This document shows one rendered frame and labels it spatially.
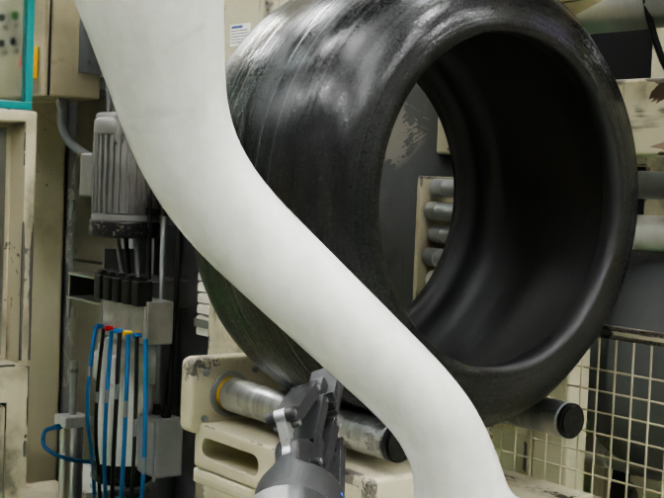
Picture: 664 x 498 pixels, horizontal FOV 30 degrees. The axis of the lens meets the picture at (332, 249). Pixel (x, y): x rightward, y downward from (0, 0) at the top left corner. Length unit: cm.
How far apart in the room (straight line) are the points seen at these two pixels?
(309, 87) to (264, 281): 57
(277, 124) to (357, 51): 11
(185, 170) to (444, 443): 24
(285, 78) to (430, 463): 64
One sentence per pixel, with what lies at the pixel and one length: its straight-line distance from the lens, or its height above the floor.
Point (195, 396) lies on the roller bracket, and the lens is 162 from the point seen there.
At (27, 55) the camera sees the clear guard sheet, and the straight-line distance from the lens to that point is 188.
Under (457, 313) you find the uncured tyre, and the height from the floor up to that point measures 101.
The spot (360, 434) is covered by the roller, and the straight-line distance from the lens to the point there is 139.
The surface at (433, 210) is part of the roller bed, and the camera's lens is 199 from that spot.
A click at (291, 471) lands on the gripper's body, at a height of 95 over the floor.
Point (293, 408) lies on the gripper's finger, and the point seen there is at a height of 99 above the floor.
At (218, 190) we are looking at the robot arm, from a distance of 76.
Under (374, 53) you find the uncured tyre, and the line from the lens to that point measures 132.
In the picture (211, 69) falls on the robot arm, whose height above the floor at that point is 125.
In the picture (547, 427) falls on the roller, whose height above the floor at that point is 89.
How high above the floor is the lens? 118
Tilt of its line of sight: 3 degrees down
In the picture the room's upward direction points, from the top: 2 degrees clockwise
